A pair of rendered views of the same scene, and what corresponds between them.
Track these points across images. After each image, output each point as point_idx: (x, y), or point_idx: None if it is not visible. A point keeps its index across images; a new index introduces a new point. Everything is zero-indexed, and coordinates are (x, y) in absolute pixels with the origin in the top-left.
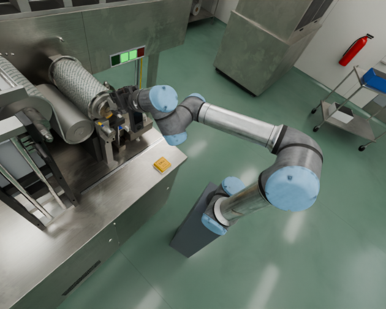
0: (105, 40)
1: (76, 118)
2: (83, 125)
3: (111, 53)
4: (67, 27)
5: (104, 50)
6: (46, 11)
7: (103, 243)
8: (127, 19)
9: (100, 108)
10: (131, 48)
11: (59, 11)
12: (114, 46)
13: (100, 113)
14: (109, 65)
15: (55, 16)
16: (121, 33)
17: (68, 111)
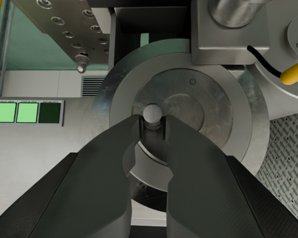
0: (64, 157)
1: None
2: (290, 63)
3: (56, 128)
4: None
5: (70, 138)
6: (153, 224)
7: None
8: (8, 186)
9: (223, 145)
10: (7, 127)
11: (135, 221)
12: (48, 140)
13: (227, 112)
14: (65, 103)
15: (143, 216)
16: (28, 163)
17: (270, 116)
